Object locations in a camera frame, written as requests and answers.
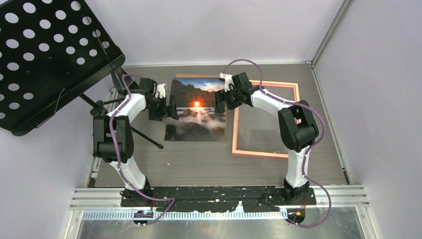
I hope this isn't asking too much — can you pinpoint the black perforated music stand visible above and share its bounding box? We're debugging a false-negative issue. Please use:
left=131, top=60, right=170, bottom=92
left=0, top=0, right=165, bottom=158

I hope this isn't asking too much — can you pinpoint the transparent plastic sheet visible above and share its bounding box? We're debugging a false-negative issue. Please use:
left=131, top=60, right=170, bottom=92
left=237, top=90, right=288, bottom=154

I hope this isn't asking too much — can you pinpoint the aluminium rail front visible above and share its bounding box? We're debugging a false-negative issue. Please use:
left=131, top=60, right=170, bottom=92
left=69, top=185, right=370, bottom=210

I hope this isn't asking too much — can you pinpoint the aluminium corner profile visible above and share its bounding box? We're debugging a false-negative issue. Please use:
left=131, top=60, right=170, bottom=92
left=307, top=0, right=354, bottom=68

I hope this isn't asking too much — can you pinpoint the brown backing board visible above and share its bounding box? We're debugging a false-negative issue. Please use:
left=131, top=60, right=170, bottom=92
left=175, top=74, right=219, bottom=78

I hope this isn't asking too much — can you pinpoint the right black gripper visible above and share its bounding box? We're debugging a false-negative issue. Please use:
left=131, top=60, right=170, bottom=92
left=215, top=86, right=243, bottom=114

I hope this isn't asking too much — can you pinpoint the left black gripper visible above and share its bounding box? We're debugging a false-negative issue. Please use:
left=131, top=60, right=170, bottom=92
left=147, top=96, right=179, bottom=122

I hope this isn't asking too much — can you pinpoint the sunset landscape photo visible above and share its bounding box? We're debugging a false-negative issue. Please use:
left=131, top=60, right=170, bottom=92
left=164, top=77, right=227, bottom=141

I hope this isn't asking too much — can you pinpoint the black mounting base plate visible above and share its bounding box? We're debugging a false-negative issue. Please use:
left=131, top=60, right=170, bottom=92
left=119, top=186, right=317, bottom=213

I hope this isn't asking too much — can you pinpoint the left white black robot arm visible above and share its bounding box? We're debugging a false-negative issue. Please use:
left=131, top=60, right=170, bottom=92
left=92, top=74, right=178, bottom=206

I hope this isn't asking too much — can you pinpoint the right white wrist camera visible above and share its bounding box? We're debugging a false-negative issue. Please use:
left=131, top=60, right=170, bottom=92
left=219, top=73, right=235, bottom=92

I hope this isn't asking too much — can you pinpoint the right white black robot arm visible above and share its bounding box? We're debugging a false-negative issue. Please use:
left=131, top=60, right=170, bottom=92
left=214, top=73, right=319, bottom=205

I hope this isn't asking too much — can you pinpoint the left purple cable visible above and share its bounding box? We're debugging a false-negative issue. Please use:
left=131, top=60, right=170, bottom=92
left=108, top=74, right=176, bottom=226

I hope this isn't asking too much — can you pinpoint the orange wooden picture frame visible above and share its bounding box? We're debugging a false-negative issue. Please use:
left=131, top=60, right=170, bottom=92
left=232, top=81, right=300, bottom=159

